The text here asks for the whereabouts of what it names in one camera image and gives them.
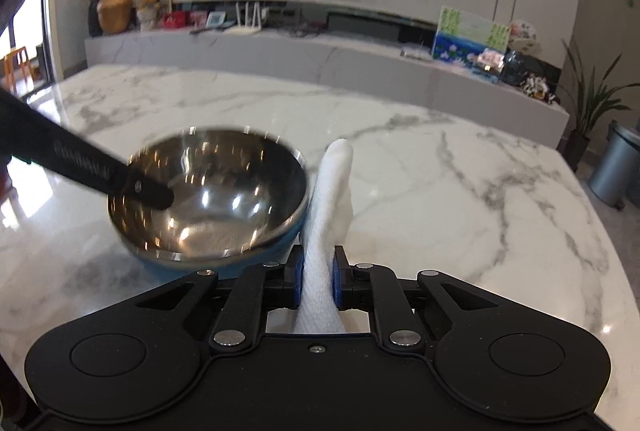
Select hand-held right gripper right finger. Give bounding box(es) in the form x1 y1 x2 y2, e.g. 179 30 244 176
330 243 501 355

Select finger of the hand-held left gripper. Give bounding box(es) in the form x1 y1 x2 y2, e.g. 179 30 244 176
121 162 175 211

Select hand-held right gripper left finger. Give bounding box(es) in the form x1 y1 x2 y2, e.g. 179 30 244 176
135 243 304 355

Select stainless steel bowl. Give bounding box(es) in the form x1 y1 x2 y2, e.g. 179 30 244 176
107 126 311 285

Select white cloth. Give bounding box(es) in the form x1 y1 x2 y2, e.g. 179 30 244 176
292 138 356 335

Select orange wooden chair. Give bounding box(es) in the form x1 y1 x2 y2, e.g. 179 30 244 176
2 46 36 88

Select golden round vase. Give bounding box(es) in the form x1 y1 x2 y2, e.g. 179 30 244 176
96 0 135 35

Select small flower bouquet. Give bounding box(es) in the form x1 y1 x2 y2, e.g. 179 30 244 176
136 0 164 31

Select white router with antennas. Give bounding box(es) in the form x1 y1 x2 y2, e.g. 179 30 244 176
224 1 264 36

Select white marble media console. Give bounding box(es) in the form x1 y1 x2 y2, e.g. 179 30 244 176
84 0 571 148

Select black set-top box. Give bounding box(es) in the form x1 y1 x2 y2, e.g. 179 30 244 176
400 24 439 46

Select pink flower ornament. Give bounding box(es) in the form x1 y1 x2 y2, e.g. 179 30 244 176
477 48 504 75

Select lotus pond painting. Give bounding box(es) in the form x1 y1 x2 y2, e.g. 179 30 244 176
432 6 511 70

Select dark glass jar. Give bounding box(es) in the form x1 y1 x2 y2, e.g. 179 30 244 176
500 51 534 87

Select group of small figurines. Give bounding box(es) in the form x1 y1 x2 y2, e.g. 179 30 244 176
520 76 559 105

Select tall green potted plant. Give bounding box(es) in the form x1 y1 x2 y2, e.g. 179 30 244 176
557 38 640 173

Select grey metal trash can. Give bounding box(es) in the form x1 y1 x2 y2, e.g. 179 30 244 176
587 120 640 211

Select painted round fan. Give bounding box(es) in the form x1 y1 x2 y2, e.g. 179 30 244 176
507 21 544 57

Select tangled black cables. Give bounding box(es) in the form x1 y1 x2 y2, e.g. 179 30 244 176
282 24 324 40

